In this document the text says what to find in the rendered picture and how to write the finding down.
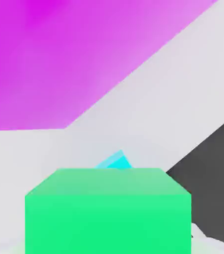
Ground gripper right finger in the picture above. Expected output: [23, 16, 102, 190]
[191, 222, 224, 254]

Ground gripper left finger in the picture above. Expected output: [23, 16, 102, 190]
[0, 228, 25, 254]

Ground small green cube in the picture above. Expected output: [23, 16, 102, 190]
[24, 167, 192, 254]

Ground small cyan cube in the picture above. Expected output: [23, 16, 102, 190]
[94, 149, 133, 170]

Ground large magenta box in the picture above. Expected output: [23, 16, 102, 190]
[0, 0, 219, 131]

